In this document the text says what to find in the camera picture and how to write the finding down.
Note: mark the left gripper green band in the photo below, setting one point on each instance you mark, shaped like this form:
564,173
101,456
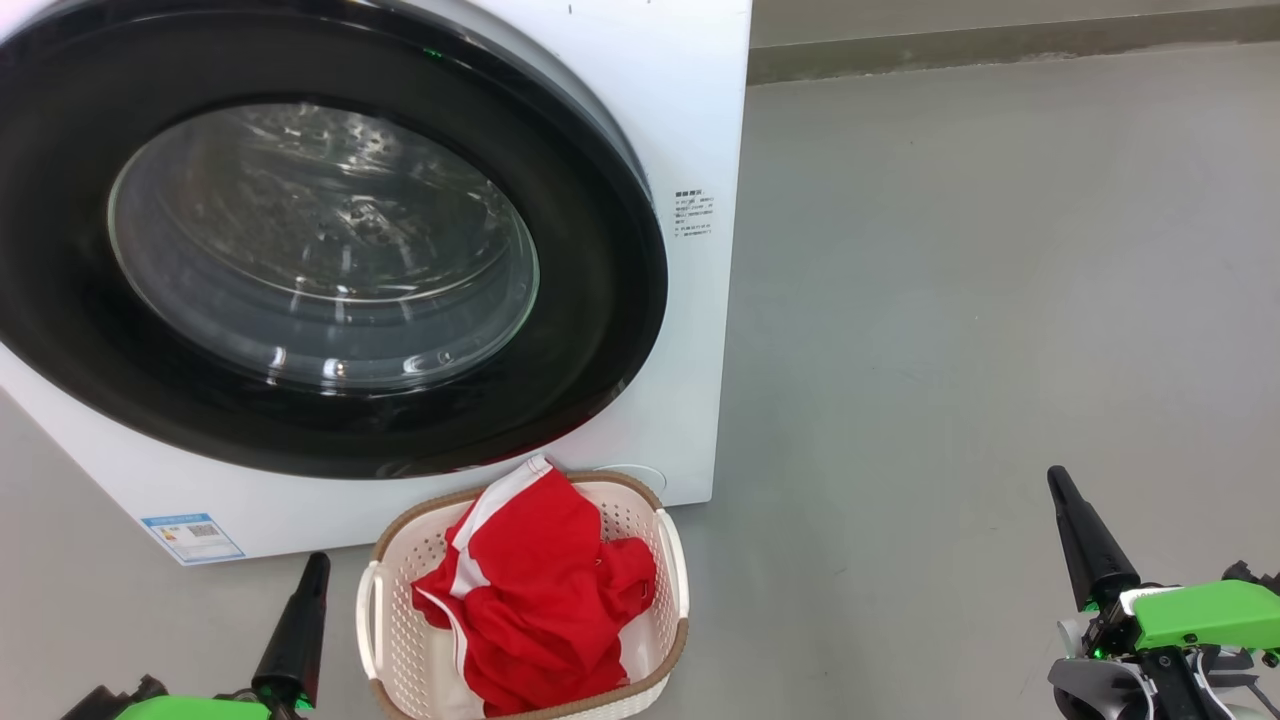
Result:
200,710

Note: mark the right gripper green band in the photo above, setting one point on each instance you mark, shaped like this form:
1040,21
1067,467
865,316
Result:
1200,615

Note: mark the red garment with white trim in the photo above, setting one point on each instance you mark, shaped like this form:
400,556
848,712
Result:
540,600

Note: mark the black round glass washer door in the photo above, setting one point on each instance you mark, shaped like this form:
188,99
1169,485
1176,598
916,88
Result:
600,330

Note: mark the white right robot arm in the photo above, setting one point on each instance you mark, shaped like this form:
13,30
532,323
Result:
1085,685

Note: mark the cream perforated laundry basket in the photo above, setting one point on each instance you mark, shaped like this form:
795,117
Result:
400,630

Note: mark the white front-load washing machine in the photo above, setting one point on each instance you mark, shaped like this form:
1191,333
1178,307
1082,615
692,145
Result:
690,100

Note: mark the blue energy label sticker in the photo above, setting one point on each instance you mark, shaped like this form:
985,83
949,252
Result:
192,538

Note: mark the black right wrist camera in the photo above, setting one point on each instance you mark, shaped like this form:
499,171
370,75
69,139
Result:
1255,574

